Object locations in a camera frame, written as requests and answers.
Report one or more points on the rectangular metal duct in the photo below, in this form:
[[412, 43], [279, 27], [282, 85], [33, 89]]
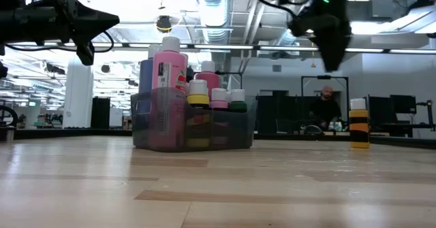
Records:
[[374, 10]]

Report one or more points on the white square pillar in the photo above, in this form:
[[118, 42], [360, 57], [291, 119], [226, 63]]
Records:
[[78, 95]]

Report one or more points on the black computer monitor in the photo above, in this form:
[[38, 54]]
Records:
[[403, 103], [378, 109]]

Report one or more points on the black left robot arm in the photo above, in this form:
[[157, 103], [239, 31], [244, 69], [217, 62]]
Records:
[[27, 17]]

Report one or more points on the translucent grey plastic bin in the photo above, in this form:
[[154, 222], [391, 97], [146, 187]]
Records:
[[225, 132]]

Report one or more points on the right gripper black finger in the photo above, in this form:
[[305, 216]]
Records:
[[325, 51], [340, 49]]

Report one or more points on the small dark green paint bottle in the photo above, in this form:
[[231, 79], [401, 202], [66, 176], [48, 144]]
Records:
[[237, 106]]

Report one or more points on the large pink paint bottle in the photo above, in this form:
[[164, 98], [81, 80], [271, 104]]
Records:
[[168, 71]]

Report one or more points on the person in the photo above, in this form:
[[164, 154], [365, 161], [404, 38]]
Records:
[[325, 110]]

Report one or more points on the grey air vent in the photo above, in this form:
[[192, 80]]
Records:
[[277, 68]]

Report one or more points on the round spiral metal duct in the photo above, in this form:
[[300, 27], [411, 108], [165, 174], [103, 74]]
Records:
[[214, 13]]

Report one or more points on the large periwinkle paint bottle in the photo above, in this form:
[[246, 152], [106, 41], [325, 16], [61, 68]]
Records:
[[145, 75]]

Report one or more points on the long linear light bar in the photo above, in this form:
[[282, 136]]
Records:
[[221, 46]]

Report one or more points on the black robot arm on desk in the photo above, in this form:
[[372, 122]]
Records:
[[430, 114]]

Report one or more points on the black gantry frame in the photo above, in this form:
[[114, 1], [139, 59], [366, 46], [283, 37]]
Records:
[[340, 77]]

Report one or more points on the large red paint bottle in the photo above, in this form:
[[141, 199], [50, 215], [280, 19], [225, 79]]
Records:
[[211, 80]]

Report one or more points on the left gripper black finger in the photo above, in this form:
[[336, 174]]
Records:
[[92, 29], [97, 14]]

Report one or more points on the black cabinet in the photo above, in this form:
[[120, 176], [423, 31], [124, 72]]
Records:
[[100, 114]]

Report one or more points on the small amber black-banded bottle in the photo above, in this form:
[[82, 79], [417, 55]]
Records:
[[359, 114]]

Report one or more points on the small yellow black-banded bottle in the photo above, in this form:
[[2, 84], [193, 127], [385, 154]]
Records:
[[198, 98]]

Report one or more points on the black desk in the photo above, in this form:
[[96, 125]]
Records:
[[402, 126]]

